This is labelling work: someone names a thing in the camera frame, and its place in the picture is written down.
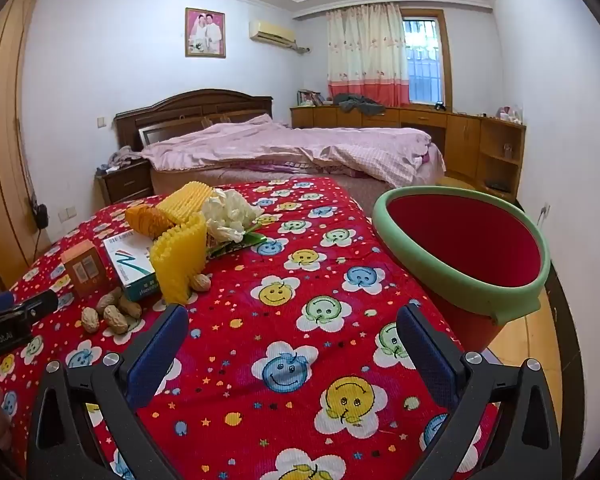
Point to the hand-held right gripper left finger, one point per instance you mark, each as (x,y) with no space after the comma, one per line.
(155,355)

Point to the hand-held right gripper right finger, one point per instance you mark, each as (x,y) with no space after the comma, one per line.
(425,350)

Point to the small orange box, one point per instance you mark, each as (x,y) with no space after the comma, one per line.
(85,267)

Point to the white box with blue-green print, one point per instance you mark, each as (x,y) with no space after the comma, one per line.
(130,265)

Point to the yellow foam fruit net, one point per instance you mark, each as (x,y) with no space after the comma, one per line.
(177,260)
(185,200)

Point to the red bucket with green rim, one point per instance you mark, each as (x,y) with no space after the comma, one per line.
(460,245)

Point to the orange foam fruit net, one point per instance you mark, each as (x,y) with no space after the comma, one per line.
(147,220)

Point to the green wrapper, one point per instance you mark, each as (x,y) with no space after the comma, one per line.
(242,241)

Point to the white tissue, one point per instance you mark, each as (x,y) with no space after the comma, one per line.
(227,212)

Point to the black power adapter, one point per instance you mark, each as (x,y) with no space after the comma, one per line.
(40,214)

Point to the red smiley flower blanket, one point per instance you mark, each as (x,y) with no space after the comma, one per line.
(280,360)

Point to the dark wooden nightstand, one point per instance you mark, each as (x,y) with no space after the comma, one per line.
(127,182)

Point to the pink cloth pile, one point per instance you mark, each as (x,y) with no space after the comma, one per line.
(123,157)

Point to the black flat device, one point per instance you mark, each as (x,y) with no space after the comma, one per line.
(497,185)

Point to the bed mattress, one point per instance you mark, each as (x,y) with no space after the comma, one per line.
(205,177)

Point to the wooden corner shelf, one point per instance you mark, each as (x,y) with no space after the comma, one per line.
(502,135)

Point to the long wooden desk cabinet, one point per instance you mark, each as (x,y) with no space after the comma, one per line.
(380,120)

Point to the dark wooden headboard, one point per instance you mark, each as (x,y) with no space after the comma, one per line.
(180,110)

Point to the bed with pink blanket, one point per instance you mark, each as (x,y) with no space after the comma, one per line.
(290,147)

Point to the bottles on shelf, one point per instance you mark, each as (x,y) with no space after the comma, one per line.
(511,114)

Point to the dark grey clothes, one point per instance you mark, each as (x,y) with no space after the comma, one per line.
(357,104)

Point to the floral curtain with red hem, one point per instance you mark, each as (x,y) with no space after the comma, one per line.
(367,55)

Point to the white wall socket with plug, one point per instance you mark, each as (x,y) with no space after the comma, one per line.
(545,210)

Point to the small photo frame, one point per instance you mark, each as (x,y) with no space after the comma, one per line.
(309,99)

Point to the window with wooden frame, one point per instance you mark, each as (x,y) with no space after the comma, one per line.
(425,60)

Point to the framed wall photo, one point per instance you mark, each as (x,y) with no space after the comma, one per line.
(205,32)

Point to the wall air conditioner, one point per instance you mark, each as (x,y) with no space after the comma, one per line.
(272,32)

